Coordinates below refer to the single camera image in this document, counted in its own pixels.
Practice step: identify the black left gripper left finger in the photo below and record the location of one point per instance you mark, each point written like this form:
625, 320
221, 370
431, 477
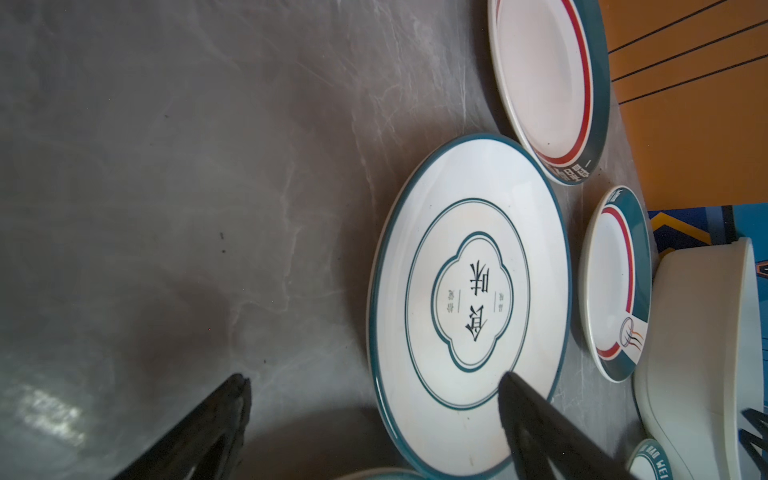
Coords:
206, 443

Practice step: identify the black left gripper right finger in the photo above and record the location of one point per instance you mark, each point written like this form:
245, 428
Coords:
543, 441

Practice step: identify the green lettered rim plate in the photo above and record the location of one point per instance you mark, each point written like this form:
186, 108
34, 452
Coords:
649, 461

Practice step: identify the white plate thin green rings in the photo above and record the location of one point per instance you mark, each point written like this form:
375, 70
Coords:
468, 300

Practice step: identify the large green red rim plate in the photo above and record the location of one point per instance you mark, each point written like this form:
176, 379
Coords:
615, 284

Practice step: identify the small green red rim plate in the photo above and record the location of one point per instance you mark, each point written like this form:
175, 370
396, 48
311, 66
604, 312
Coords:
551, 65

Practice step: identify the white plastic bin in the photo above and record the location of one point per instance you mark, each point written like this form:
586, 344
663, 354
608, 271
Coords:
701, 374

